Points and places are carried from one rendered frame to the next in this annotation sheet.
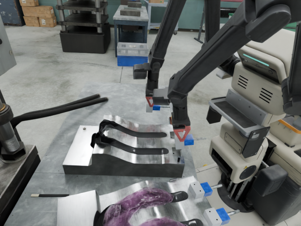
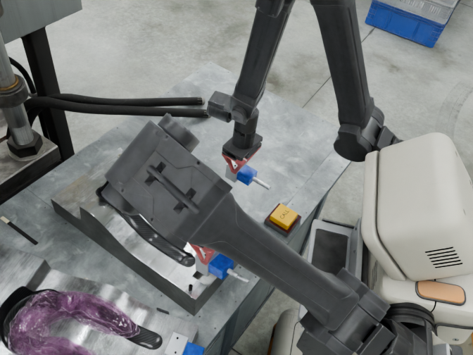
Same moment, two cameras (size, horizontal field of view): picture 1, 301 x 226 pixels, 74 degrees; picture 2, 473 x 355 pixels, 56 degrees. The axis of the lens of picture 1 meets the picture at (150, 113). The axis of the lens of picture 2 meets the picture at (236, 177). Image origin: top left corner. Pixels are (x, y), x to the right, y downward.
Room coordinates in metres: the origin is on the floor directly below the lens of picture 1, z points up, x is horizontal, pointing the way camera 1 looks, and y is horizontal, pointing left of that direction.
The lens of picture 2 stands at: (0.19, -0.44, 1.85)
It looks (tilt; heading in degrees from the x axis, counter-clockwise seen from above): 48 degrees down; 32
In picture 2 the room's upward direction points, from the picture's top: 9 degrees clockwise
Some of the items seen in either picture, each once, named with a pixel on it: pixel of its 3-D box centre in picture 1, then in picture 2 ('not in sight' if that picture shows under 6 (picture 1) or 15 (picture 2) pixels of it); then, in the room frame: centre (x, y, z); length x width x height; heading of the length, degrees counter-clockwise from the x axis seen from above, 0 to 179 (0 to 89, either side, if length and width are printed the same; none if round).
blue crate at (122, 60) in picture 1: (132, 58); (409, 14); (3.96, 0.45, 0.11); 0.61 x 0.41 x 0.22; 96
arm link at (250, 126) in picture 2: (152, 73); (244, 117); (0.91, 0.01, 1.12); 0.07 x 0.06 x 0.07; 102
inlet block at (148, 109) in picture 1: (157, 106); (250, 177); (0.92, -0.04, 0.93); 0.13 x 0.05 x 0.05; 94
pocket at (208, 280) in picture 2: (177, 154); (205, 277); (0.63, -0.13, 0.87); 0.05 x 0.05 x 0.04; 3
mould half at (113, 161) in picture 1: (126, 143); (153, 214); (0.68, 0.10, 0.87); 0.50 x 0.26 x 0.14; 93
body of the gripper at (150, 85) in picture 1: (152, 84); (243, 136); (0.91, 0.00, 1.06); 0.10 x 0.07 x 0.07; 3
